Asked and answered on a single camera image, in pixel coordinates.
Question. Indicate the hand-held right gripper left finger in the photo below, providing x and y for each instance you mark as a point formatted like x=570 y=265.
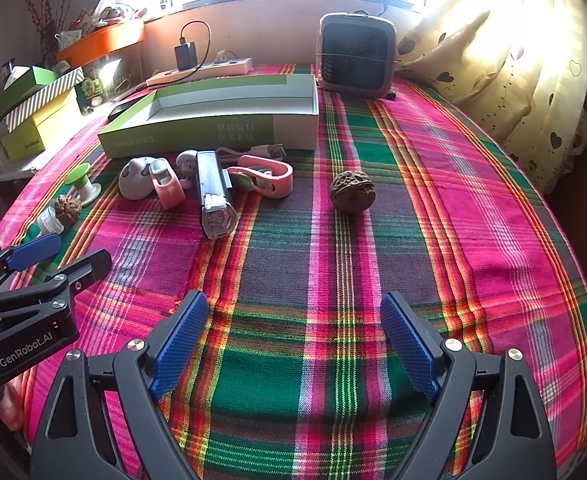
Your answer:
x=178 y=345

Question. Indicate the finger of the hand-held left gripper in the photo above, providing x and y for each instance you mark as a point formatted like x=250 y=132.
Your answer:
x=33 y=252
x=83 y=267

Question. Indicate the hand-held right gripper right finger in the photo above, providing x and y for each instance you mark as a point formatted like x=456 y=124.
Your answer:
x=408 y=345

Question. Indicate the white bottle cap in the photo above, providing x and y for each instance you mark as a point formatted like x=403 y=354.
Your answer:
x=48 y=220

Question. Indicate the small brown walnut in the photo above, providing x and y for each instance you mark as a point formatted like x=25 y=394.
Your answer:
x=68 y=207

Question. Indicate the green and white spool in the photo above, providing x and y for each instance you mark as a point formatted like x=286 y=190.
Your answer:
x=81 y=172

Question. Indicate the white panda toy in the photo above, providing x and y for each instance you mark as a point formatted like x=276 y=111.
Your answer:
x=133 y=180

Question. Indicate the pink plastic gadget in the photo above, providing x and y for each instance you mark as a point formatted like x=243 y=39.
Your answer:
x=168 y=195

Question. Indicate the black flashlight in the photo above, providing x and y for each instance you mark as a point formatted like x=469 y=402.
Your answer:
x=213 y=185

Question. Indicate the large brown walnut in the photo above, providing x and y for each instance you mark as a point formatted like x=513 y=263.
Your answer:
x=352 y=190

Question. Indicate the green and white cardboard box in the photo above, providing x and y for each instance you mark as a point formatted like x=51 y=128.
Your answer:
x=198 y=132

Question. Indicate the pink clip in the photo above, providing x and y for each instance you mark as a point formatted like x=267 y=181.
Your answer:
x=273 y=190

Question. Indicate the person's left hand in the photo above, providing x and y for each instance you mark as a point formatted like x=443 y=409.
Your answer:
x=12 y=405

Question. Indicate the yellow cardboard box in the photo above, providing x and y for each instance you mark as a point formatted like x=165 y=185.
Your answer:
x=38 y=135

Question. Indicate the plaid blanket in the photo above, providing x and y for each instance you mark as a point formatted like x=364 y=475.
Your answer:
x=298 y=260

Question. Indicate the white mushroom-shaped gadget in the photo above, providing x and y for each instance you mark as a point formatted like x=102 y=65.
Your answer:
x=186 y=160

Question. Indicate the black smartphone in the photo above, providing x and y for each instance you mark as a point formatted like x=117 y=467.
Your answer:
x=118 y=111

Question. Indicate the teal small box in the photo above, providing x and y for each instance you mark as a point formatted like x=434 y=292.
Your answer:
x=91 y=92

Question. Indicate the clear plastic box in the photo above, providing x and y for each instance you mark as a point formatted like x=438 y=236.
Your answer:
x=123 y=72

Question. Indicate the red flower branches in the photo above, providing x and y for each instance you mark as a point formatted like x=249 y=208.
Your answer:
x=48 y=30

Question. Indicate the orange tray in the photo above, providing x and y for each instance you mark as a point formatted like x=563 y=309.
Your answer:
x=108 y=40

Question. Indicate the black charger adapter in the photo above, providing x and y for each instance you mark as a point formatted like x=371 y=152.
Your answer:
x=186 y=55

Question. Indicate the white power strip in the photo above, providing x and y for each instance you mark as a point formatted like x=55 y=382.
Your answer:
x=223 y=66

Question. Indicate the paper clutter pile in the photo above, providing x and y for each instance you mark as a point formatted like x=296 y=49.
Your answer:
x=103 y=12

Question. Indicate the white plug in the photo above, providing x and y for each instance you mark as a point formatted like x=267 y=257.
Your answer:
x=223 y=56

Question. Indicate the cream heart print pillow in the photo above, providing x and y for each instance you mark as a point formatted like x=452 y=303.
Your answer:
x=443 y=55

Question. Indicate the grey space heater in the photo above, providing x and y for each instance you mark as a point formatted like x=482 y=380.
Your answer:
x=353 y=50

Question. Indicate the cream heart print curtain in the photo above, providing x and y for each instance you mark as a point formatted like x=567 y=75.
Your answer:
x=548 y=60

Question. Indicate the black window latch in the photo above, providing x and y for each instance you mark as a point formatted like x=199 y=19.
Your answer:
x=388 y=2

